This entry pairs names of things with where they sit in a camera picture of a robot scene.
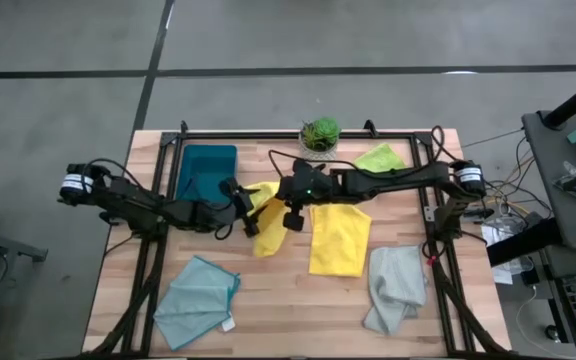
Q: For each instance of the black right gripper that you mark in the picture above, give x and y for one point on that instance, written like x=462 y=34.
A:
x=308 y=185

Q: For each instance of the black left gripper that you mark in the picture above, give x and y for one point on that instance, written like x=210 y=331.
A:
x=230 y=210

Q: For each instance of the yellow microfiber towel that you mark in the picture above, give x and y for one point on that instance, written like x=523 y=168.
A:
x=270 y=230
x=340 y=245

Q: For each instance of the lime green microfiber towel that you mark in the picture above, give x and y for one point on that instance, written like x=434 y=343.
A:
x=380 y=159

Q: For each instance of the grey microfiber towel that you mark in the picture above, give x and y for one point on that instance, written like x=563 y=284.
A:
x=395 y=285

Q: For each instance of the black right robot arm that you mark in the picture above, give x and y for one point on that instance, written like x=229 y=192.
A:
x=398 y=177

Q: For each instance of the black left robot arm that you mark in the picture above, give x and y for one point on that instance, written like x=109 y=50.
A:
x=133 y=200

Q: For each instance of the succulent in patterned pot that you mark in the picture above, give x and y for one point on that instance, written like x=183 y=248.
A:
x=320 y=135

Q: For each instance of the teal plastic bin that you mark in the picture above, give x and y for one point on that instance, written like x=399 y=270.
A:
x=205 y=167

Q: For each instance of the light blue teal-edged towel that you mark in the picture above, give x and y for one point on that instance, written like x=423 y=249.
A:
x=193 y=300

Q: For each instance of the white papers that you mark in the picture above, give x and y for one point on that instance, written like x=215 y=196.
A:
x=498 y=235

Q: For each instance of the black desk beam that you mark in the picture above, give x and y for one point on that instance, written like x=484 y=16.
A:
x=518 y=245

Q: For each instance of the grey side desk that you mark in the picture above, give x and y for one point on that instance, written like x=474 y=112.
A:
x=548 y=165

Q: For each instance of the dark grey lower desk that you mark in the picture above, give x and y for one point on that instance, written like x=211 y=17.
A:
x=553 y=265

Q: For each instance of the black caster wheel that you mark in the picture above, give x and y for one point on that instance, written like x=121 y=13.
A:
x=553 y=332

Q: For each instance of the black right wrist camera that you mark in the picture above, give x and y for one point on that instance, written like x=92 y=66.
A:
x=294 y=221

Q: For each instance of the black aluminium table frame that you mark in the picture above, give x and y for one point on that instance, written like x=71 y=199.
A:
x=293 y=135

